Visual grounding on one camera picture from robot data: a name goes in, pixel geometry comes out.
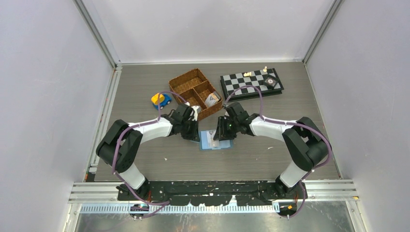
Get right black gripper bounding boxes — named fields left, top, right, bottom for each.
left=213, top=116, right=239, bottom=141

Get white portrait credit card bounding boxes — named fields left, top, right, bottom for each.
left=200, top=130, right=221, bottom=150

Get blue card holder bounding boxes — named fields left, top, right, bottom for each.
left=198, top=130, right=234, bottom=151

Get brown wicker basket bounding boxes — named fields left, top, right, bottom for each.
left=168, top=69, right=222, bottom=121

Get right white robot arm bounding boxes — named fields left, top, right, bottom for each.
left=214, top=102, right=331, bottom=199

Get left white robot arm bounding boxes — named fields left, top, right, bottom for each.
left=96, top=103, right=201, bottom=200

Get cards in basket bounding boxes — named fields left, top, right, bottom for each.
left=205, top=91, right=221, bottom=108

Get blue yellow toy car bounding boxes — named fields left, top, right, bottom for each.
left=151, top=93, right=172, bottom=110

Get black white chessboard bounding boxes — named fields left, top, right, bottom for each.
left=220, top=68, right=284, bottom=101

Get black square box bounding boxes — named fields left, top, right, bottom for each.
left=264, top=75, right=279, bottom=89

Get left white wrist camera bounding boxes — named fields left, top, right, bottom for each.
left=186, top=102, right=202, bottom=121

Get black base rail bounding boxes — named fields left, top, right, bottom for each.
left=116, top=180, right=308, bottom=206

